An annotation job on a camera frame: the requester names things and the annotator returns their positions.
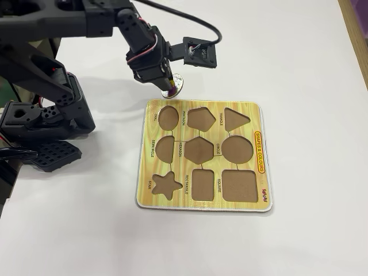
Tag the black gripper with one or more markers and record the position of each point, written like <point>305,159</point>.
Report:
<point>155,77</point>

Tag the purple oval piece yellow pin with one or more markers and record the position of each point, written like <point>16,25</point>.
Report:
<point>178,82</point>

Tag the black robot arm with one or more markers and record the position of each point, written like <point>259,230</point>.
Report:
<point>43,74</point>

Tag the wooden shapes puzzle board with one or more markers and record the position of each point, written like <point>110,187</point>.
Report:
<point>258,195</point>

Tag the glossy black tube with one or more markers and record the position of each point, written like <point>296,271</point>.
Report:
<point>17,153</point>

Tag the purple plastic bin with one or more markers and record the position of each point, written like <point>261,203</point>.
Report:
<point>361,10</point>

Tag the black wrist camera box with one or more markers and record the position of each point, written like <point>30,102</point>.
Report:
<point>201,56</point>

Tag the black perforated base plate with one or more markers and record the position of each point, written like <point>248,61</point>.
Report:
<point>54,156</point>

